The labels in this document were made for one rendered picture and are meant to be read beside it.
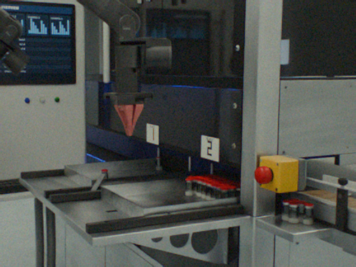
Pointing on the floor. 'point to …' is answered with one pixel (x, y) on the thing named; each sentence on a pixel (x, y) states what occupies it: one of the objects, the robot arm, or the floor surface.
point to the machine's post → (259, 124)
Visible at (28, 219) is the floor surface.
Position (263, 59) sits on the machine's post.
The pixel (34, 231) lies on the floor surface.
